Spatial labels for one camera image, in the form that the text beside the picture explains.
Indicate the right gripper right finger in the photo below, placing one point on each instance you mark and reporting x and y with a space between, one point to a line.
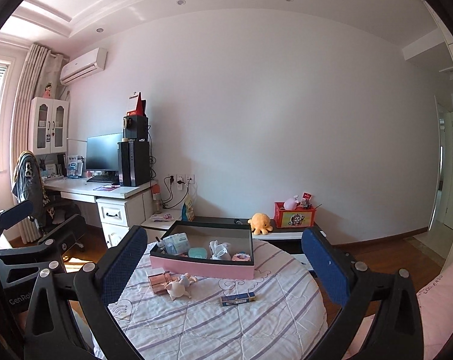
396 331

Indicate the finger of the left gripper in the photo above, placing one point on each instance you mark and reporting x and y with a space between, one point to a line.
15 215

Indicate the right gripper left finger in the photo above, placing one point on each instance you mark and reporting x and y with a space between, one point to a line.
51 331

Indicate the rose gold jar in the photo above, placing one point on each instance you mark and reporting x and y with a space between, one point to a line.
158 281

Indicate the clear liquid bottle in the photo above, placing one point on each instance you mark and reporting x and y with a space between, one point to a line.
161 245

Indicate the clear plastic pouch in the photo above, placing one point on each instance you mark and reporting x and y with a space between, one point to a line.
177 244

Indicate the white plug-in device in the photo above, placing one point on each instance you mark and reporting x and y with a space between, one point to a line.
220 251

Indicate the small blue box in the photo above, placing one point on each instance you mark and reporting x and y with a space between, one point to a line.
236 299

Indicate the pink toy teeth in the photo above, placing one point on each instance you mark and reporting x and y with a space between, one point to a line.
241 257

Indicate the black office chair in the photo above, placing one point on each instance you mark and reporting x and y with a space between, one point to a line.
47 213

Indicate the pink bed cover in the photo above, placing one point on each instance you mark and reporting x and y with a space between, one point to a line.
435 301

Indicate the pink pig figurine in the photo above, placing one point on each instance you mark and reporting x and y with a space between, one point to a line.
179 287

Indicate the white desk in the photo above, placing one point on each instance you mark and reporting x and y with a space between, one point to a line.
120 207

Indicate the white small nightstand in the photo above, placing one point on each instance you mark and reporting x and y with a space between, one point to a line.
162 221

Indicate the striped white tablecloth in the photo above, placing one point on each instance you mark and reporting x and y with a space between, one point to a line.
286 321

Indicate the teal small case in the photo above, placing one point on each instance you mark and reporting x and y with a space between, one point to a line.
198 252

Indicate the glass door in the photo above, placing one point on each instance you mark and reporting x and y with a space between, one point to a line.
440 154

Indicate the white hutch cabinet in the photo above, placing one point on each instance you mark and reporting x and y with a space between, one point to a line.
48 125

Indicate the black white low cabinet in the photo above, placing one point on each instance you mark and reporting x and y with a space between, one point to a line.
287 239

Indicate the black computer monitor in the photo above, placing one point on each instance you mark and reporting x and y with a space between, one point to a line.
102 152

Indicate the red toy crate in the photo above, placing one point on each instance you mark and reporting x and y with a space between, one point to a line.
297 218

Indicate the pink storage box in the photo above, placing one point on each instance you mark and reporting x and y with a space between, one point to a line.
199 235

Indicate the black computer tower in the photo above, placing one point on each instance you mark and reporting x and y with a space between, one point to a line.
134 163

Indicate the yellow octopus plush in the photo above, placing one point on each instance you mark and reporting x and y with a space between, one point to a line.
260 224

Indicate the beige curtain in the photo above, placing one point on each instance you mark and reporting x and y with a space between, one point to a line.
40 77

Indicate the black speaker box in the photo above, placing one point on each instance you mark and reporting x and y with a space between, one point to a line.
135 127

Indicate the red paper bag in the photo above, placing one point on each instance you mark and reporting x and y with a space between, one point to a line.
136 106

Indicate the white air conditioner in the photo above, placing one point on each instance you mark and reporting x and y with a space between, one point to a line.
90 63

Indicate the white wall socket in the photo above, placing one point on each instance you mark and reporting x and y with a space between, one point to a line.
180 182

